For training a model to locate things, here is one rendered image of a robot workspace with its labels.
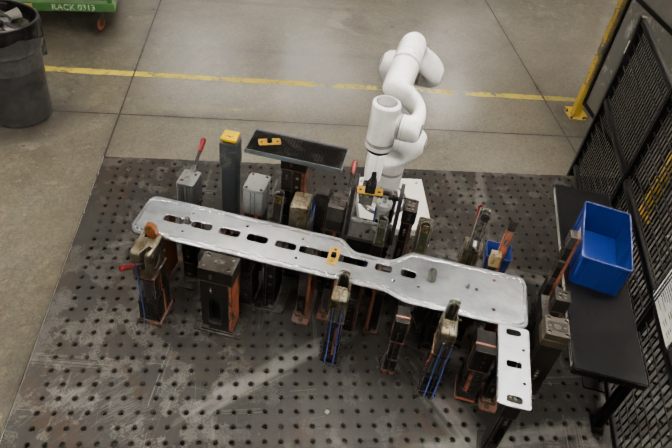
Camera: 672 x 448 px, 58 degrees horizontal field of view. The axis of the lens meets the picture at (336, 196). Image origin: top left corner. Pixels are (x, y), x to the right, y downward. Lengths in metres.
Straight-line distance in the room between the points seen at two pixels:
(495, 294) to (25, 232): 2.61
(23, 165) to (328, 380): 2.68
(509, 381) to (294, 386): 0.70
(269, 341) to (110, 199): 1.00
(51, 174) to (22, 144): 0.39
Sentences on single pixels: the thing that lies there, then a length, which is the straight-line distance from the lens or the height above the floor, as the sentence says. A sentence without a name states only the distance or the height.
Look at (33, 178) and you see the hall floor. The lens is 4.09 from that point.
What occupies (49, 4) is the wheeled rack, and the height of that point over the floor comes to 0.26.
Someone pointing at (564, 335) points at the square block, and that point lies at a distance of 2.01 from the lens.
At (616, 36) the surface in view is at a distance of 4.91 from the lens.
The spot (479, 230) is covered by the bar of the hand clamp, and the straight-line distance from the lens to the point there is 2.11.
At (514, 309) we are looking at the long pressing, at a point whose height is 1.00.
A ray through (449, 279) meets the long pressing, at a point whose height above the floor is 1.00.
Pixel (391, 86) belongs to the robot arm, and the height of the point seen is 1.59.
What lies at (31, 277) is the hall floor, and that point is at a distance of 3.50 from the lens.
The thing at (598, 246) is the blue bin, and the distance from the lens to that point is 2.40.
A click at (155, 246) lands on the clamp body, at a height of 1.06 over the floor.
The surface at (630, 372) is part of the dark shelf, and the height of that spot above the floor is 1.03.
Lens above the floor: 2.51
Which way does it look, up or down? 41 degrees down
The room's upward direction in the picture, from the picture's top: 8 degrees clockwise
